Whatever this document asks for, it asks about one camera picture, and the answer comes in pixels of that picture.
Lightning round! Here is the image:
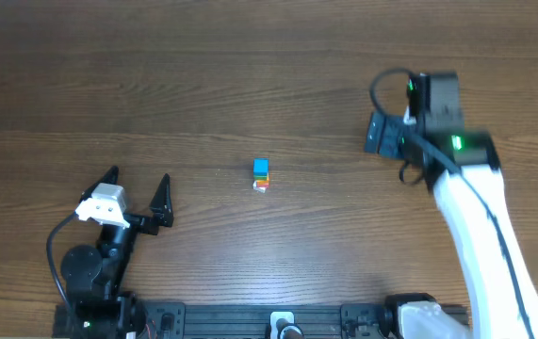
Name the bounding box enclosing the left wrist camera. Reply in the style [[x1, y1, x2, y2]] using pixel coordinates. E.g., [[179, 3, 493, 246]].
[[74, 183, 128, 229]]

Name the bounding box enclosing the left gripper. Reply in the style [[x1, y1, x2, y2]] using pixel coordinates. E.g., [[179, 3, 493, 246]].
[[81, 165, 175, 236]]

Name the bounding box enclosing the mounting rail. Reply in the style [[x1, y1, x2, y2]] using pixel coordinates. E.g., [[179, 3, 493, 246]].
[[54, 300, 471, 339]]

